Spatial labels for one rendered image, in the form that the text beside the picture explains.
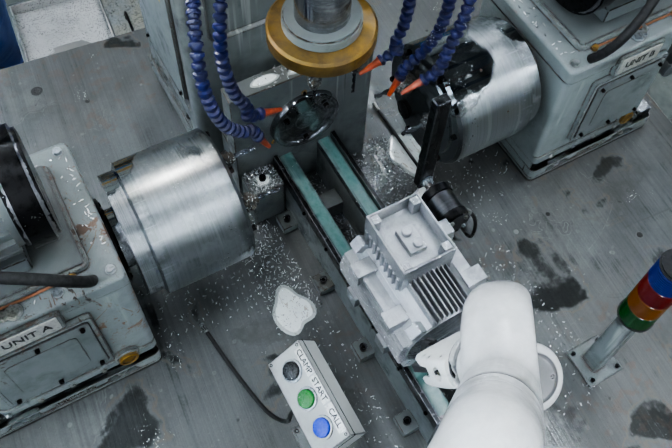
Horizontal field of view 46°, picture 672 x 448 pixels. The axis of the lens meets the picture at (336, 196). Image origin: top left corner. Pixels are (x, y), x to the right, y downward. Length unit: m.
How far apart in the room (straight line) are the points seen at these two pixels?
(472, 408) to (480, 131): 0.91
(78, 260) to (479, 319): 0.64
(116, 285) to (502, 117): 0.76
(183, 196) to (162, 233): 0.07
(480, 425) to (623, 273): 1.14
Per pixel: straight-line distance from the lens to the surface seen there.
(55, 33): 2.68
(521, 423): 0.68
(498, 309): 0.94
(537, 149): 1.73
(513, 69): 1.53
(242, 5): 1.47
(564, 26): 1.60
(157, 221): 1.32
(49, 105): 1.95
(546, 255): 1.73
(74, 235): 1.31
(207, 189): 1.33
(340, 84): 1.56
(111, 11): 2.65
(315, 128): 1.61
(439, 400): 1.44
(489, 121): 1.52
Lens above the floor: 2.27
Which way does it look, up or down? 59 degrees down
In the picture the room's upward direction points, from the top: 4 degrees clockwise
